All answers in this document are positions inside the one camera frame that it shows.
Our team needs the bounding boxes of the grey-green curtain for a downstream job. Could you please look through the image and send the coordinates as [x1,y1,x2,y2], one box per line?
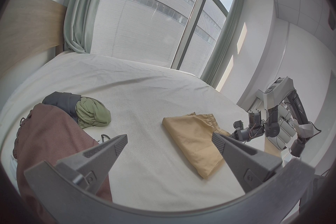
[201,0,246,89]
[63,0,116,54]

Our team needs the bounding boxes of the window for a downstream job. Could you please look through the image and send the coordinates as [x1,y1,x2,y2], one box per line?
[89,0,237,79]

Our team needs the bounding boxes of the green garment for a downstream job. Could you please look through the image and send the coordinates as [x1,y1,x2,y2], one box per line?
[76,97,112,129]

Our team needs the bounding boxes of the brown garment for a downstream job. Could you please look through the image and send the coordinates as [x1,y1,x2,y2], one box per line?
[13,103,113,204]

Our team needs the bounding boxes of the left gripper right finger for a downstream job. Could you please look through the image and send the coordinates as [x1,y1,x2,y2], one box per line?
[212,132,283,195]

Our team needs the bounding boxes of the tan shorts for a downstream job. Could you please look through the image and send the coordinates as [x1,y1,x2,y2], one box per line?
[162,112,231,179]

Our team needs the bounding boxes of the black garment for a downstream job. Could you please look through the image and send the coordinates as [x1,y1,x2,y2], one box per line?
[42,92,82,124]

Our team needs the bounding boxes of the white garment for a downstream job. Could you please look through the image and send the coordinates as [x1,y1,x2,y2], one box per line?
[9,155,19,173]

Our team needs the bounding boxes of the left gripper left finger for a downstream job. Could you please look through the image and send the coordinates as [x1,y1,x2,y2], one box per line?
[55,134,128,195]

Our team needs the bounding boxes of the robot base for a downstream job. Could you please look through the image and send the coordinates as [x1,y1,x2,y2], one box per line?
[273,105,298,150]

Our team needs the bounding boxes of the bed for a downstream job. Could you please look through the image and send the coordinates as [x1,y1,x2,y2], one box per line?
[0,0,282,205]

